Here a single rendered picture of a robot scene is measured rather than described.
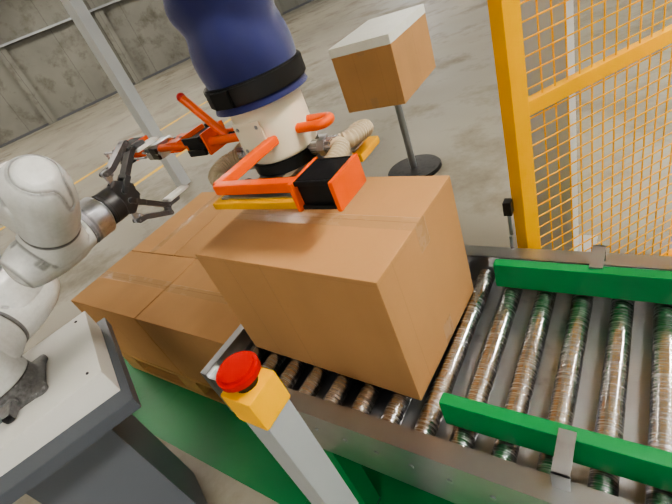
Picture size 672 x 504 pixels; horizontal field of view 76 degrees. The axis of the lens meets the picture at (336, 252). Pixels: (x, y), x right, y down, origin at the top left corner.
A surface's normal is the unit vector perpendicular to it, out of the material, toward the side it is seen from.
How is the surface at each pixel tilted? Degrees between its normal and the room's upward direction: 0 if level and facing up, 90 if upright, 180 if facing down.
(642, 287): 90
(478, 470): 0
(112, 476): 90
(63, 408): 90
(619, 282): 90
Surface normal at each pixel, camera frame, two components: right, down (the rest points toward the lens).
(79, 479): 0.56, 0.30
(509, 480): -0.33, -0.77
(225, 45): -0.10, 0.47
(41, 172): 0.50, -0.43
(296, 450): 0.81, 0.07
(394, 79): -0.45, 0.64
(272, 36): 0.67, -0.07
